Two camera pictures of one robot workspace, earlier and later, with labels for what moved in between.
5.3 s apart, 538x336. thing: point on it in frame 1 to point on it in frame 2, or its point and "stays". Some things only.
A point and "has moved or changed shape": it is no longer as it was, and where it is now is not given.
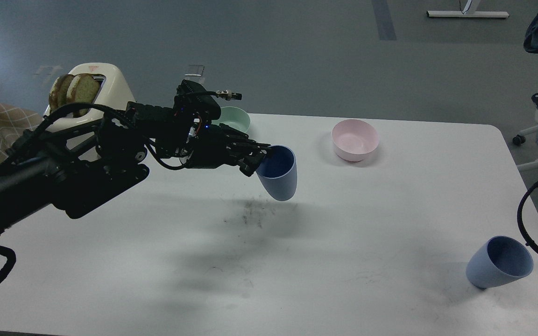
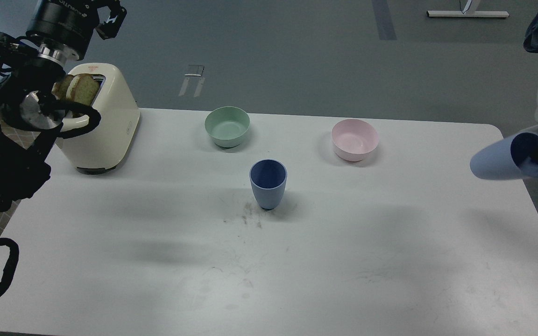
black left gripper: x=212 y=146 to x=64 y=28
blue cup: x=501 y=260 to x=518 y=157
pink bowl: x=354 y=140 stays
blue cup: x=278 y=172 has moved or changed shape
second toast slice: x=58 y=94 stays
